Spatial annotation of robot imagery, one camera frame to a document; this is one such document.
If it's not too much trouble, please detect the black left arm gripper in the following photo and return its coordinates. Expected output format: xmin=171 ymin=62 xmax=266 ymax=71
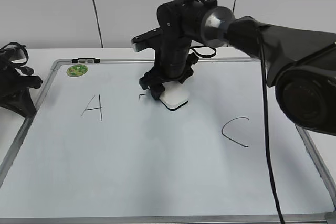
xmin=1 ymin=56 xmax=43 ymax=117

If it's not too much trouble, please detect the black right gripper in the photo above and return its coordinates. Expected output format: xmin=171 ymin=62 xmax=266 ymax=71
xmin=139 ymin=0 xmax=217 ymax=100

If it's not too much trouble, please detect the white rectangular whiteboard eraser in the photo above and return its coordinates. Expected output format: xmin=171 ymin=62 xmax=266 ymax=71
xmin=159 ymin=81 xmax=190 ymax=111

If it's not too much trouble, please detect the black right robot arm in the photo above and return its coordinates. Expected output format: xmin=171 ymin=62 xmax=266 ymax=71
xmin=132 ymin=0 xmax=335 ymax=135

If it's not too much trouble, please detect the round green magnet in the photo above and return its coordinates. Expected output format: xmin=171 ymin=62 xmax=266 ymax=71
xmin=66 ymin=64 xmax=88 ymax=77

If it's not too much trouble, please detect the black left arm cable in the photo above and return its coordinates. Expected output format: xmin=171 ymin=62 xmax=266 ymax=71
xmin=0 ymin=41 xmax=35 ymax=77

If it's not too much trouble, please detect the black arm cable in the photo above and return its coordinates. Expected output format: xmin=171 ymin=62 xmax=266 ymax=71
xmin=0 ymin=41 xmax=35 ymax=77
xmin=174 ymin=0 xmax=286 ymax=224

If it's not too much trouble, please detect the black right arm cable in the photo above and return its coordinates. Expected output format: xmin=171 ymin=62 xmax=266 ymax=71
xmin=174 ymin=0 xmax=286 ymax=224

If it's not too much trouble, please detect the white whiteboard with aluminium frame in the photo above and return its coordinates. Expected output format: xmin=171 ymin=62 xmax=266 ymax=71
xmin=0 ymin=57 xmax=336 ymax=224

